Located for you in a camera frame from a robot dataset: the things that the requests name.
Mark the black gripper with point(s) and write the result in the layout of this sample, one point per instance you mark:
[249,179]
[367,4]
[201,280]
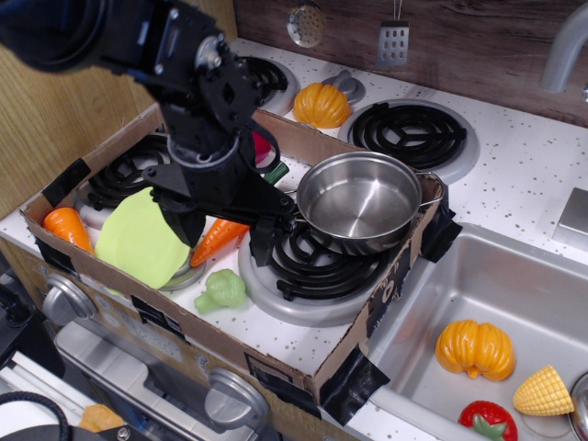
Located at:
[231,189]

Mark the green toy broccoli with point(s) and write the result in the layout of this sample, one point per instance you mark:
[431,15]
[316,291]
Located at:
[224,289]

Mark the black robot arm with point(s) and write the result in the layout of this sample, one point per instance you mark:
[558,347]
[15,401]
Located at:
[204,91]

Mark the stainless steel pot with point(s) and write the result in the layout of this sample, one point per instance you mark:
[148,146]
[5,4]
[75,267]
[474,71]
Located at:
[363,203]

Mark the large orange toy carrot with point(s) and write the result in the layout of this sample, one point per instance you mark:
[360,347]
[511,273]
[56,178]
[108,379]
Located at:
[220,234]

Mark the silver disc under plate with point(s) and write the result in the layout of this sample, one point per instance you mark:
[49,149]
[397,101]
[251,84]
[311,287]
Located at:
[185,276]

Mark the red toy radish half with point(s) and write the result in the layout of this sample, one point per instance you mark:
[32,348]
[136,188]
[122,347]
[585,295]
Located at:
[262,147]

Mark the light green plastic plate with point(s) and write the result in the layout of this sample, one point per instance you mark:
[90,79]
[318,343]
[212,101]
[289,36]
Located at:
[136,239]

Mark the front right black burner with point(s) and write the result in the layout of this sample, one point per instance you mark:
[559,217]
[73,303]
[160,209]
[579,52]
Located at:
[307,284]

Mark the black burner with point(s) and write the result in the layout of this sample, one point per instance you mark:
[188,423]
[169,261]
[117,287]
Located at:
[426,136]
[279,85]
[307,284]
[96,200]

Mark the front left black burner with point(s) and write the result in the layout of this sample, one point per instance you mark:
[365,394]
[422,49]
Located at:
[96,200]

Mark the back left black burner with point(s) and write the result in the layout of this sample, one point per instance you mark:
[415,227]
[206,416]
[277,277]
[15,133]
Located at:
[279,85]

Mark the orange toy pumpkin on stove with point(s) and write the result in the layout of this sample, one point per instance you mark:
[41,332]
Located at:
[321,106]

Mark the small orange toy carrot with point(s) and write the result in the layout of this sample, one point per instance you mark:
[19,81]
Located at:
[67,224]

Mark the right silver oven knob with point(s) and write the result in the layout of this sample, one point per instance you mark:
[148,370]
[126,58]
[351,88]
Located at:
[233,403]

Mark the silver oven knob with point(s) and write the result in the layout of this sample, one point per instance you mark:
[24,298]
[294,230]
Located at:
[66,302]
[233,403]

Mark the left silver oven knob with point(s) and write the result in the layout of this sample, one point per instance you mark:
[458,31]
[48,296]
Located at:
[66,302]

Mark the silver back stove knob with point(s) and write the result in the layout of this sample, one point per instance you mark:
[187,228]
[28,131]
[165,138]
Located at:
[345,82]

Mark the brown cardboard fence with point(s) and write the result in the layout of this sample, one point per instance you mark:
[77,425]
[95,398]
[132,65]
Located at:
[344,378]

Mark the hanging metal strainer ladle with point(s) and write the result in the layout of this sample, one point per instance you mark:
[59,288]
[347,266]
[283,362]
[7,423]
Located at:
[306,24]

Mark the back right black burner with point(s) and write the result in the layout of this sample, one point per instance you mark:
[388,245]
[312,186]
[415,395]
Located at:
[426,136]

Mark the orange toy piece on floor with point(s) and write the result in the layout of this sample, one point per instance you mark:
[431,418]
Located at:
[98,417]

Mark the hanging metal spatula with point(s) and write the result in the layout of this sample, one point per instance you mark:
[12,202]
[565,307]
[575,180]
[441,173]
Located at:
[394,36]

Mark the orange toy pumpkin in sink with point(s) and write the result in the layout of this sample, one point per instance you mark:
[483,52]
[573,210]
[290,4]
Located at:
[476,349]

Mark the red toy strawberry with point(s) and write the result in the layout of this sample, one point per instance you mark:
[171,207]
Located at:
[490,420]

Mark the silver sink basin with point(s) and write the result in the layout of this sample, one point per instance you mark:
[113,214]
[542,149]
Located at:
[537,298]

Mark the yellow toy corn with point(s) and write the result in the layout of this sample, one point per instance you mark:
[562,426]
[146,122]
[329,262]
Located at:
[543,394]

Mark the silver faucet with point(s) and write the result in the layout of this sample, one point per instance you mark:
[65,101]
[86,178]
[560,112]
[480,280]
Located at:
[564,51]

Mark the silver oven door handle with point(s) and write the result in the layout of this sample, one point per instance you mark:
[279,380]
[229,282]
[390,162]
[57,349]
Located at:
[166,397]

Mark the silver faucet handle base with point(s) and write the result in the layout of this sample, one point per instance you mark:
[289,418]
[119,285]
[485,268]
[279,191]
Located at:
[571,228]

